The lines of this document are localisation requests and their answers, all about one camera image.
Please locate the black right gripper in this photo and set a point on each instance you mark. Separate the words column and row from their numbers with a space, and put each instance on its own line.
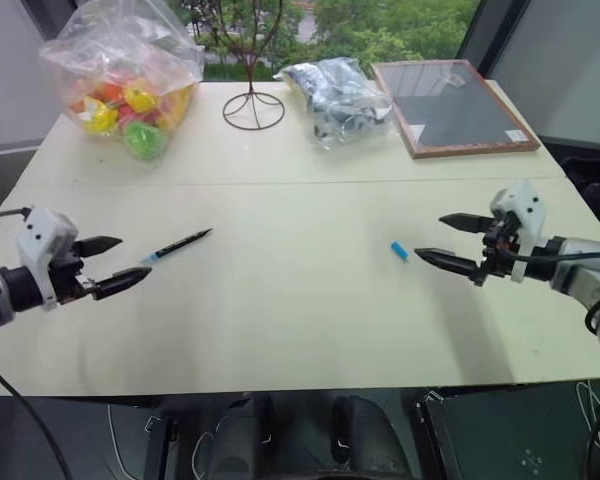
column 500, row 245

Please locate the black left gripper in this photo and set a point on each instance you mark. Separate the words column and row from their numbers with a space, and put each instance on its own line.
column 69, row 277

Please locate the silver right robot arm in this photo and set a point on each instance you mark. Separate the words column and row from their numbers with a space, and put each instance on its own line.
column 587, row 280

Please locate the blue pen cap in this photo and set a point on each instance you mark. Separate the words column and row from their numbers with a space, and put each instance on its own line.
column 400, row 251

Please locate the black and blue pen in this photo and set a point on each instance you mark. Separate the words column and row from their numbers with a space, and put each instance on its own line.
column 176, row 246

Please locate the wooden framed black board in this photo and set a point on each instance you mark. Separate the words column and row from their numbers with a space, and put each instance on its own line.
column 455, row 107

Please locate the clear bag of colourful toys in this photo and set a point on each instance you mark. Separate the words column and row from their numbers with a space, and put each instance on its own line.
column 122, row 82

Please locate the clear bag of black parts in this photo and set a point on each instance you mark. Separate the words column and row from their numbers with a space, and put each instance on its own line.
column 337, row 100

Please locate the dark rounded right robot foot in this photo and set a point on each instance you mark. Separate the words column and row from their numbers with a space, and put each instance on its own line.
column 362, row 440

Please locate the dark rounded robot foot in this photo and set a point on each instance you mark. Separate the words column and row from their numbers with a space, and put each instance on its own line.
column 362, row 440
column 245, row 440

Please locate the dark rounded left robot foot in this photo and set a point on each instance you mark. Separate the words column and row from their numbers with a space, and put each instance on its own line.
column 245, row 440

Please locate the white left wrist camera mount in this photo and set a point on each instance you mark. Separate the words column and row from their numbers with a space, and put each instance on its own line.
column 42, row 240

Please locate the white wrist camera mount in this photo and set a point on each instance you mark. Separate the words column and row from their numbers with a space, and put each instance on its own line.
column 42, row 240
column 522, row 210

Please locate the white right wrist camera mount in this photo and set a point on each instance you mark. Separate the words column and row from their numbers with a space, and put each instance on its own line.
column 522, row 210

